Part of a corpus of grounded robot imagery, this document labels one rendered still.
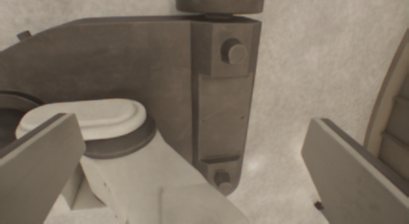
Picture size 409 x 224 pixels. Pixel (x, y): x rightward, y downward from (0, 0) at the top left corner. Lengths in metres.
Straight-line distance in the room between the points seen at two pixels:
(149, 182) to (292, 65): 0.61
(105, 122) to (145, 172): 0.10
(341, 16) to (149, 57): 0.63
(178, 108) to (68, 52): 0.26
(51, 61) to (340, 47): 0.85
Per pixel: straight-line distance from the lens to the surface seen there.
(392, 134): 1.26
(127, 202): 0.29
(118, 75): 0.48
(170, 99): 0.50
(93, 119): 0.36
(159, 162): 0.33
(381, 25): 0.98
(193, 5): 0.45
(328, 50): 0.85
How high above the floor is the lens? 0.61
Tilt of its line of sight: 59 degrees down
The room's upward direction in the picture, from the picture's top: 158 degrees clockwise
